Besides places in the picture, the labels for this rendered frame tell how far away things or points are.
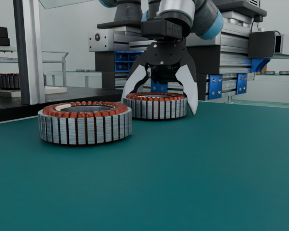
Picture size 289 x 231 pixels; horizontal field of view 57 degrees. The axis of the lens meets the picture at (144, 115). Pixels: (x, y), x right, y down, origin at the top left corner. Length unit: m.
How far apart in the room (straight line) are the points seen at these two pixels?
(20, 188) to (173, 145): 0.16
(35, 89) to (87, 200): 0.35
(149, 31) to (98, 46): 0.79
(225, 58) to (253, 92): 6.24
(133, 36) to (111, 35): 0.14
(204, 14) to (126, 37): 0.65
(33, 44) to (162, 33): 0.23
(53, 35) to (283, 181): 7.46
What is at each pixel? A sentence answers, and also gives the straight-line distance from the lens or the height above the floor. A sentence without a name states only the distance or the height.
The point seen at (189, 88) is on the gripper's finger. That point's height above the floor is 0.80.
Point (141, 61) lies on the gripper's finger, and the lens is 0.52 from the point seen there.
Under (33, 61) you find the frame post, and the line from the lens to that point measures 0.51.
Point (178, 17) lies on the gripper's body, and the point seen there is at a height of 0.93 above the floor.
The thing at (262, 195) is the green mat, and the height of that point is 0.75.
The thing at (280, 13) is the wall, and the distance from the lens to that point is 7.15.
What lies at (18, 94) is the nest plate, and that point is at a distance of 0.64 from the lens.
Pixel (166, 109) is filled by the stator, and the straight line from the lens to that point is 0.42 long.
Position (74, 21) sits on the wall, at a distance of 8.13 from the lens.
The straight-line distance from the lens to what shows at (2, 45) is 0.68.
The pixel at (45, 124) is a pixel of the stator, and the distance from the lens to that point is 0.31.
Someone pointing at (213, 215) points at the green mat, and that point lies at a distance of 0.17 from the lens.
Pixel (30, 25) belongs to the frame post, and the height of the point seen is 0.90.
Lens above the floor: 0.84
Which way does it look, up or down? 10 degrees down
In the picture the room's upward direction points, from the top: straight up
